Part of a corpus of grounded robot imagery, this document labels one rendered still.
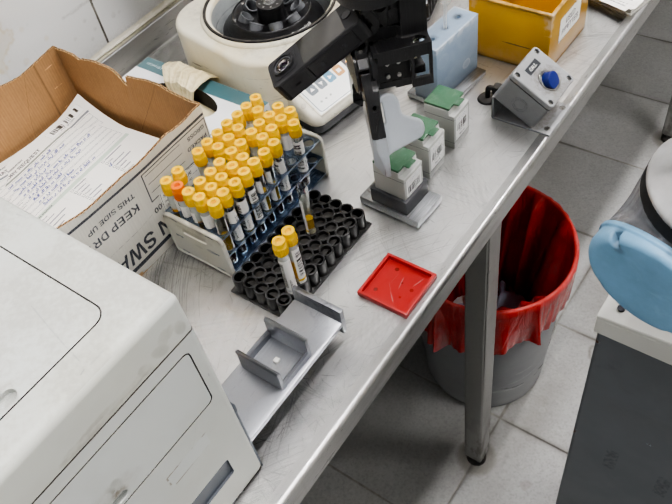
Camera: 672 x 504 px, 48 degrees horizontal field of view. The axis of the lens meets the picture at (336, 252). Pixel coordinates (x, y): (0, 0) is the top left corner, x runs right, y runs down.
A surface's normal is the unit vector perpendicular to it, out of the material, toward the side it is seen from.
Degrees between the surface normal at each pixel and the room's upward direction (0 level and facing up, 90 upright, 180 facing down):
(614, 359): 90
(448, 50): 90
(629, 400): 90
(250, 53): 0
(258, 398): 0
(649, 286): 99
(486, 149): 0
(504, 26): 90
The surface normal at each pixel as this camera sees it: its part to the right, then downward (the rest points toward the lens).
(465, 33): 0.76, 0.43
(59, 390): -0.13, -0.64
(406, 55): 0.19, 0.74
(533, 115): -0.57, 0.67
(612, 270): -0.70, 0.67
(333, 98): 0.18, -0.37
